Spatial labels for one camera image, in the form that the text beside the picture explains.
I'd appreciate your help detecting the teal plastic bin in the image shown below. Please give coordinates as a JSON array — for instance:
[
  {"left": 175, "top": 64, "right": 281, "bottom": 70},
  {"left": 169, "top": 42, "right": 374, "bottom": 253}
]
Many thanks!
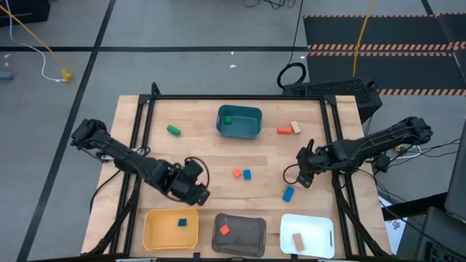
[{"left": 216, "top": 104, "right": 264, "bottom": 140}]

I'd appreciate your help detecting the yellow floor cable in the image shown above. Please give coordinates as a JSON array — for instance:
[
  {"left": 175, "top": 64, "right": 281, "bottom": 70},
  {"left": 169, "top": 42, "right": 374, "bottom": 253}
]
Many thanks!
[
  {"left": 0, "top": 4, "right": 68, "bottom": 74},
  {"left": 352, "top": 0, "right": 376, "bottom": 77}
]

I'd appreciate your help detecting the white floor cable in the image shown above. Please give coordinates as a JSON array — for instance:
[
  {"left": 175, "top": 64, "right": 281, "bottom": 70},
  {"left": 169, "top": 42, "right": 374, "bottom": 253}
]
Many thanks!
[{"left": 9, "top": 0, "right": 65, "bottom": 83}]

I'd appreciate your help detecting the black floor cable with coil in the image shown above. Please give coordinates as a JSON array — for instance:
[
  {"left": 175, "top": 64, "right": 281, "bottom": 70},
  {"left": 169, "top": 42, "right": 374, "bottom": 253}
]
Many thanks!
[{"left": 276, "top": 0, "right": 307, "bottom": 90}]

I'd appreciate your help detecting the black power adapter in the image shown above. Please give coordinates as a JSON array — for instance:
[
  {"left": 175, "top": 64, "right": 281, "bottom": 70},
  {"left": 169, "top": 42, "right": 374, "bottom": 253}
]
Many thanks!
[{"left": 374, "top": 154, "right": 390, "bottom": 172}]

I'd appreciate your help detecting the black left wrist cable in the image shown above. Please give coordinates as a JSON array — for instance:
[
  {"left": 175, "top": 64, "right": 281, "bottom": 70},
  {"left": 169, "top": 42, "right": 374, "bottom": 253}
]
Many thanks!
[{"left": 183, "top": 156, "right": 211, "bottom": 190}]

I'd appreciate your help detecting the black hazard-striped floor mat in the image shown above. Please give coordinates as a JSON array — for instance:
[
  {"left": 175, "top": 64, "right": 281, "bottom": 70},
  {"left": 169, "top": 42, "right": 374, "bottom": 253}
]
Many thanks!
[{"left": 303, "top": 12, "right": 466, "bottom": 98}]

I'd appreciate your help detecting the translucent grey plastic bin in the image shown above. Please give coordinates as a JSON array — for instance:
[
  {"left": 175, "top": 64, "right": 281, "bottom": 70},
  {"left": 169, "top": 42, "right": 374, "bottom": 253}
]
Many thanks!
[{"left": 210, "top": 213, "right": 267, "bottom": 258}]

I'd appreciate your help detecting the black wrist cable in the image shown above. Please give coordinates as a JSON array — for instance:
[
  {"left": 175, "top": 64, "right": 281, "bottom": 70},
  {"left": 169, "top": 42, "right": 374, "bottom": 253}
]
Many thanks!
[
  {"left": 283, "top": 138, "right": 316, "bottom": 185},
  {"left": 183, "top": 156, "right": 211, "bottom": 190}
]

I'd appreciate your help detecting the yellow plastic bin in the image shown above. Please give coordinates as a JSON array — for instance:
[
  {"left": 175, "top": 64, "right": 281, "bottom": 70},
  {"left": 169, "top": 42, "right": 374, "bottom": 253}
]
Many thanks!
[{"left": 142, "top": 207, "right": 200, "bottom": 252}]

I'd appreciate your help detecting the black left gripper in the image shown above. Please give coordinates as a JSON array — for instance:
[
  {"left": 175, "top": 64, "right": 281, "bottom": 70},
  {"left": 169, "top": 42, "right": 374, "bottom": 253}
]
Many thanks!
[{"left": 165, "top": 159, "right": 211, "bottom": 207}]

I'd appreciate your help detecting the black mesh computer tower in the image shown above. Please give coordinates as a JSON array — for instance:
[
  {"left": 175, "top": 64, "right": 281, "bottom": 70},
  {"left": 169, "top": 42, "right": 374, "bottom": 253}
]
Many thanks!
[{"left": 282, "top": 78, "right": 384, "bottom": 124}]

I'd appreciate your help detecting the black cable tangle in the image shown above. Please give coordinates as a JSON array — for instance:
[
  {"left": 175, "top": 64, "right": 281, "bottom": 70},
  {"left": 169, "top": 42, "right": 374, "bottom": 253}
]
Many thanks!
[{"left": 242, "top": 0, "right": 296, "bottom": 10}]

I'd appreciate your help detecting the black floor box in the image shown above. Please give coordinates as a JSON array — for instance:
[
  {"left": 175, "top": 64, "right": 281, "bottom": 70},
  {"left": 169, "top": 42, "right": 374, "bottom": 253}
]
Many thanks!
[{"left": 0, "top": 0, "right": 51, "bottom": 27}]

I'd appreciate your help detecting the white plastic bin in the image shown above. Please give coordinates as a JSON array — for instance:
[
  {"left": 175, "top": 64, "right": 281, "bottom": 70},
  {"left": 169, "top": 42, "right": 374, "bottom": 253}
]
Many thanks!
[{"left": 279, "top": 213, "right": 336, "bottom": 260}]

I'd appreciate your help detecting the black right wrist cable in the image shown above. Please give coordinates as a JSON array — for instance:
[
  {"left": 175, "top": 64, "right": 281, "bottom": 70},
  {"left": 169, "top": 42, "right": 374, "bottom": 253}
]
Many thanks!
[{"left": 283, "top": 138, "right": 316, "bottom": 185}]

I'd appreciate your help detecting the black left base cable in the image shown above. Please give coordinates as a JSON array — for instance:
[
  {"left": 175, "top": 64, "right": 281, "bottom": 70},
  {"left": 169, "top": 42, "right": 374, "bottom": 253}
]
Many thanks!
[{"left": 89, "top": 169, "right": 123, "bottom": 214}]

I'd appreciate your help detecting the white paper sheet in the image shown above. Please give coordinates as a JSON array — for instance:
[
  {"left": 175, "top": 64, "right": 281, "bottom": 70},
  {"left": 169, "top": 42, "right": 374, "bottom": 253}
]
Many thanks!
[{"left": 378, "top": 196, "right": 401, "bottom": 243}]

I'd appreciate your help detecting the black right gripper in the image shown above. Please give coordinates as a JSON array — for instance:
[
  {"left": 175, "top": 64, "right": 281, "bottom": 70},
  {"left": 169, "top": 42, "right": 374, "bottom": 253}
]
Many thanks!
[{"left": 296, "top": 140, "right": 325, "bottom": 188}]

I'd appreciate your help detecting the grey monitor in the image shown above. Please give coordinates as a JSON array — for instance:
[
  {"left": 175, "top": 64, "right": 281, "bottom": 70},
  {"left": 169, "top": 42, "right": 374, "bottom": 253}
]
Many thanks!
[{"left": 443, "top": 119, "right": 466, "bottom": 223}]

